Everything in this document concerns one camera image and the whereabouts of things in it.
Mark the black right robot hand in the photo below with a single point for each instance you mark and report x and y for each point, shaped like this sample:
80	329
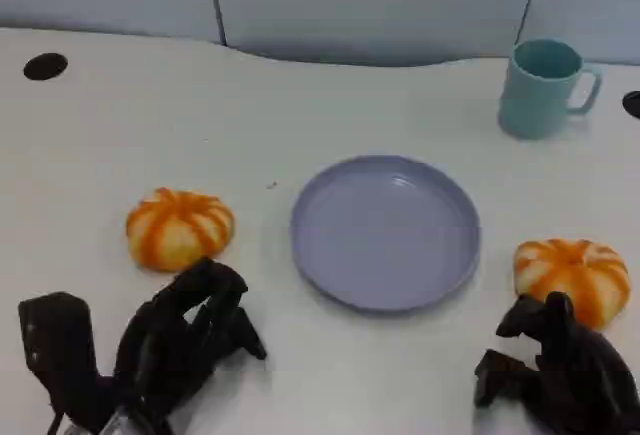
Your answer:
575	375

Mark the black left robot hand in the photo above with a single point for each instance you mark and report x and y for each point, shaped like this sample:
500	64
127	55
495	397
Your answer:
160	345

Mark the orange and white bread roll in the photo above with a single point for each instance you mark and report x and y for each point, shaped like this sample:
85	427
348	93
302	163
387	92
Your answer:
175	225
575	270

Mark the lilac plate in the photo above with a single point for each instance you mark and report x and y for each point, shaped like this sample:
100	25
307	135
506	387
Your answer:
385	235

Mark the black round table grommet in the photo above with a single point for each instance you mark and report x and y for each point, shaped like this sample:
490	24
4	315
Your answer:
45	66
632	104

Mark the pale green mug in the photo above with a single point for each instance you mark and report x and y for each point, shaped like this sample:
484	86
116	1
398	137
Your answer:
535	100

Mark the pale blue desk partition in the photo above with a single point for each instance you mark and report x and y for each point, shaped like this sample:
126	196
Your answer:
350	5

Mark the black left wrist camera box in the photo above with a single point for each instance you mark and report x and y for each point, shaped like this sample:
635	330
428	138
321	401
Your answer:
60	355

